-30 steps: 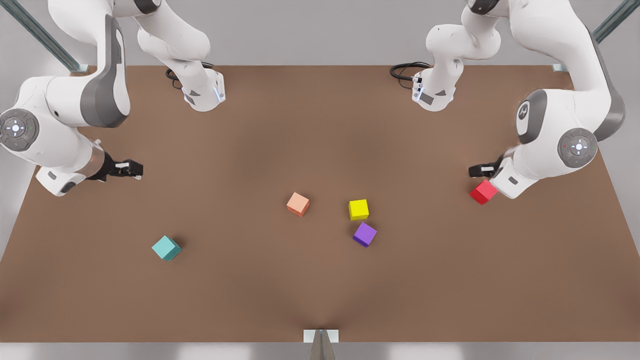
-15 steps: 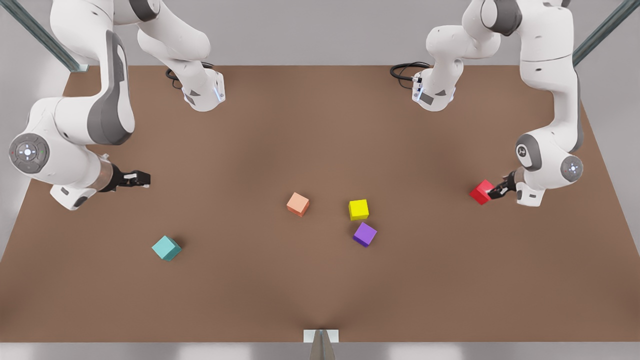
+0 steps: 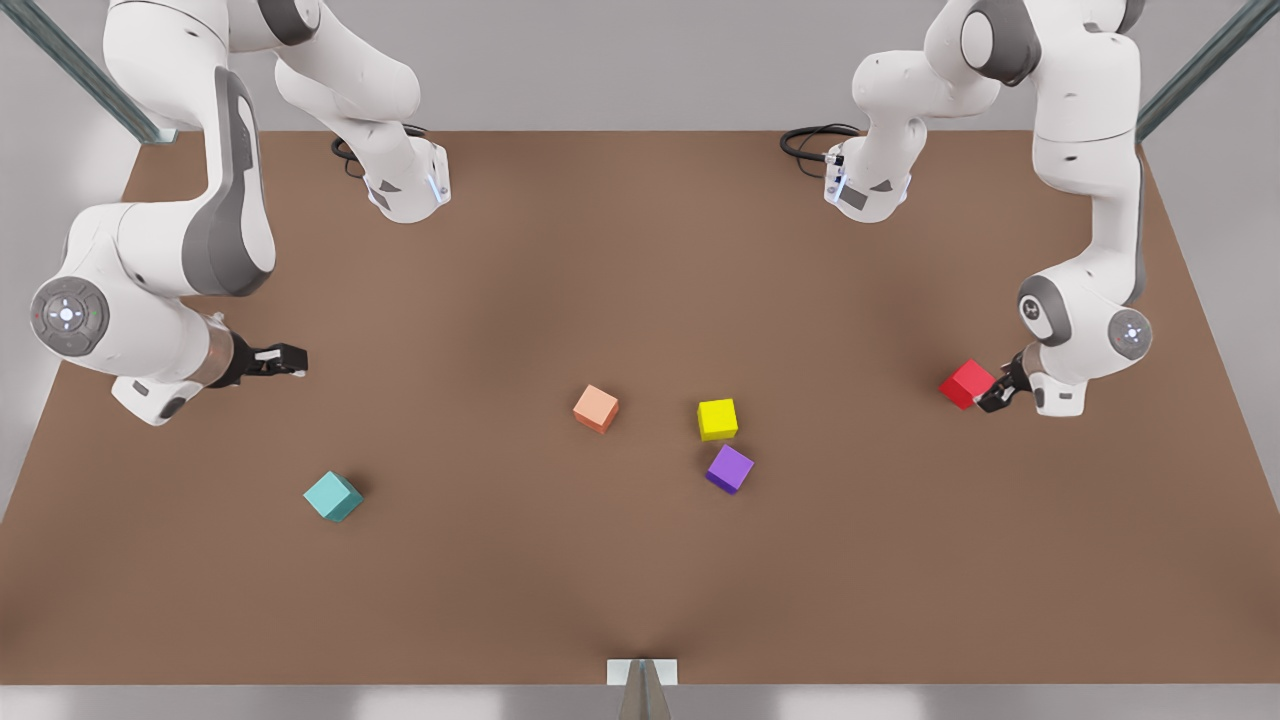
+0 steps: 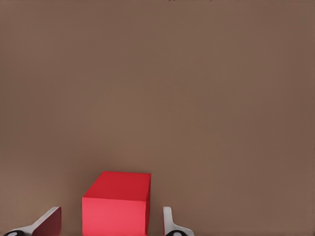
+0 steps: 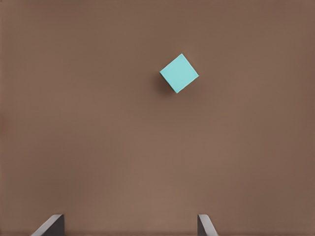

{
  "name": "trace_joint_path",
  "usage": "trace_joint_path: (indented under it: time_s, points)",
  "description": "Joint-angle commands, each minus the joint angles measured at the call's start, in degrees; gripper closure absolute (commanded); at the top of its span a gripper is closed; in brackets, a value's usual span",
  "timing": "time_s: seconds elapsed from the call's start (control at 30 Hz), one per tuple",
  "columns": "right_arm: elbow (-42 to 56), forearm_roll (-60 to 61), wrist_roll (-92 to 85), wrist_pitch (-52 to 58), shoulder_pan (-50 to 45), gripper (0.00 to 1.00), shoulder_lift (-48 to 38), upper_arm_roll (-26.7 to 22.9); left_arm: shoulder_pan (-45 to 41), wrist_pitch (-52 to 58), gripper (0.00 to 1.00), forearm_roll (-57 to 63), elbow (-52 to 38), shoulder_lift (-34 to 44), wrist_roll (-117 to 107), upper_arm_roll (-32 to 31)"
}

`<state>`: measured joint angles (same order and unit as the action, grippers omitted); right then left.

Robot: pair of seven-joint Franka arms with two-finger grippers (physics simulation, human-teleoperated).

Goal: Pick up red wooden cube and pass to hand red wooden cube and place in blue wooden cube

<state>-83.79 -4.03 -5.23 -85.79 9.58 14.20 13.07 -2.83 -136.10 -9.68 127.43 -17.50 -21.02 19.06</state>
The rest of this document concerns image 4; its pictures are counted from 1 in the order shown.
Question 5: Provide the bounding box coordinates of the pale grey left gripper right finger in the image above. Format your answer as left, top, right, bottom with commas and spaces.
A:
162, 206, 194, 236

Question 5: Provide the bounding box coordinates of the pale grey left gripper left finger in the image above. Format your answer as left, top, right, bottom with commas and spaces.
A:
1, 206, 62, 236

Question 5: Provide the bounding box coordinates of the red wooden cube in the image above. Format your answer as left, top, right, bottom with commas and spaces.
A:
82, 171, 152, 236

